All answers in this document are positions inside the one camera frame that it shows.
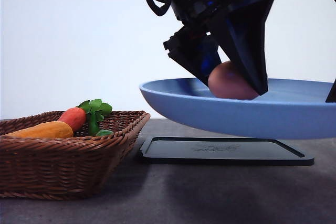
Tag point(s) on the black tray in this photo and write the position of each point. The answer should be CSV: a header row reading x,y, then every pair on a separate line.
x,y
222,151

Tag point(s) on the brown wicker basket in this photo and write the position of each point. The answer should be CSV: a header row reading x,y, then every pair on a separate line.
x,y
65,168

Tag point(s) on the blue plate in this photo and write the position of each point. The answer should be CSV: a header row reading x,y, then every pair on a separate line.
x,y
291,109

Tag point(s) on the red-orange toy carrot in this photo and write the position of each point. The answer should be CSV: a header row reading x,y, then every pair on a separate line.
x,y
75,117

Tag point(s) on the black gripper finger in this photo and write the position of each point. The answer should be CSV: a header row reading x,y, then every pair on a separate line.
x,y
332,95

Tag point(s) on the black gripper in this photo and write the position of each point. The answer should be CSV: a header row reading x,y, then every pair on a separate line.
x,y
241,34

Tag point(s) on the brown egg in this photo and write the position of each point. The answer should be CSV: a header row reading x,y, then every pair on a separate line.
x,y
226,81

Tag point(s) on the green toy carrot leaves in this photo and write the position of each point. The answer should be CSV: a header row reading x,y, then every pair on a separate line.
x,y
96,110

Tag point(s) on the yellow-orange toy vegetable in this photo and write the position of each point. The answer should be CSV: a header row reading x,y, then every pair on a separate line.
x,y
53,129

